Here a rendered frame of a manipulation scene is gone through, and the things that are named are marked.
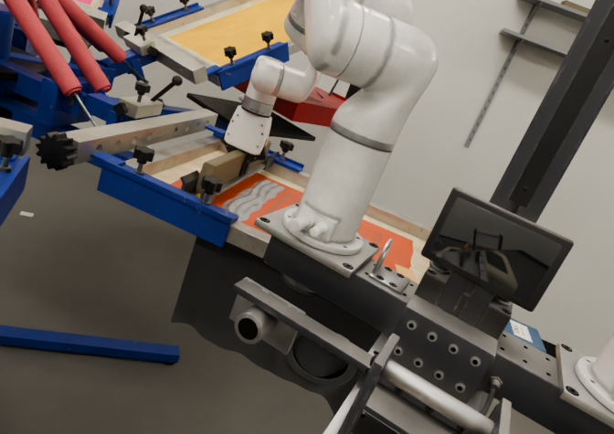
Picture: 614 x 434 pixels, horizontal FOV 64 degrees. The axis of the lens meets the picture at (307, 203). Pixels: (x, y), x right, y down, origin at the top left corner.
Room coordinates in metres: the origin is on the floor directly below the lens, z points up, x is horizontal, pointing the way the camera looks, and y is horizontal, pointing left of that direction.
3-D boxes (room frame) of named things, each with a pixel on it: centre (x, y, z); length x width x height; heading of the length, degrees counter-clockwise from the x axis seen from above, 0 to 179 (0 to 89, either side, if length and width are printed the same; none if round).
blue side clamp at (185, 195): (0.96, 0.27, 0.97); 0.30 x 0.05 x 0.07; 83
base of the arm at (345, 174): (0.68, -0.03, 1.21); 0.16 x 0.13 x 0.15; 161
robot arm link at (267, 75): (1.19, 0.20, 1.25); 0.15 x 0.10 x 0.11; 24
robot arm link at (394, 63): (0.69, -0.03, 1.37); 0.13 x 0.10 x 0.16; 114
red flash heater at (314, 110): (2.46, 0.19, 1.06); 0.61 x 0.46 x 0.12; 143
